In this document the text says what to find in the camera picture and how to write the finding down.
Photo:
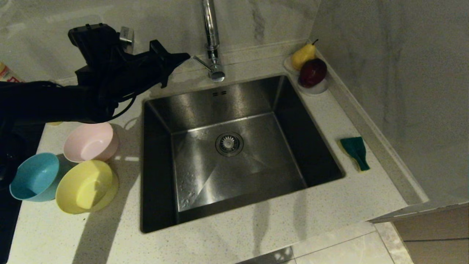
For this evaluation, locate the round metal sink drain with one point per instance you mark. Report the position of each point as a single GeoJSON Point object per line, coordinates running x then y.
{"type": "Point", "coordinates": [229, 144]}

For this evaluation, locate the stainless steel sink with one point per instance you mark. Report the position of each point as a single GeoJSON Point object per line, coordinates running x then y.
{"type": "Point", "coordinates": [238, 154]}

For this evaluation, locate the beige wooden cabinet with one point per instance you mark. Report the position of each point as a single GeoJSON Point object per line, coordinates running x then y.
{"type": "Point", "coordinates": [432, 234]}

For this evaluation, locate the pink bowl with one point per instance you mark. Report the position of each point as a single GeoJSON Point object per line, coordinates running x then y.
{"type": "Point", "coordinates": [89, 143]}

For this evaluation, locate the chrome faucet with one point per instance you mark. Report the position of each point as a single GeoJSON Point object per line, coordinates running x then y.
{"type": "Point", "coordinates": [212, 40]}

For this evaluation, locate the white fruit dish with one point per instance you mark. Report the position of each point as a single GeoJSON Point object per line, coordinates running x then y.
{"type": "Point", "coordinates": [315, 91]}

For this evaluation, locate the yellow pear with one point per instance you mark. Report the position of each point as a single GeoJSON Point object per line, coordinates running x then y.
{"type": "Point", "coordinates": [302, 57]}

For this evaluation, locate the black glass cooktop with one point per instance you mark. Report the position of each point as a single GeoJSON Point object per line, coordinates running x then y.
{"type": "Point", "coordinates": [9, 227]}

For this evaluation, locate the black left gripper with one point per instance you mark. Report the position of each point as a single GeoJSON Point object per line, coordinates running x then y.
{"type": "Point", "coordinates": [121, 79]}

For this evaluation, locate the blue bowl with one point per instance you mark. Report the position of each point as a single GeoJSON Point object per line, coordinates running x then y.
{"type": "Point", "coordinates": [33, 176]}

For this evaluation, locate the dark red apple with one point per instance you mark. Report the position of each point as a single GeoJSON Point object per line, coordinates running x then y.
{"type": "Point", "coordinates": [312, 73]}

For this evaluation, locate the green sponge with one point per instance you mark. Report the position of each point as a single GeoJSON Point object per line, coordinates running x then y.
{"type": "Point", "coordinates": [355, 150]}

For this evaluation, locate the yellow bowl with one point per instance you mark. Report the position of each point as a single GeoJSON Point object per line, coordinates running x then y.
{"type": "Point", "coordinates": [86, 187]}

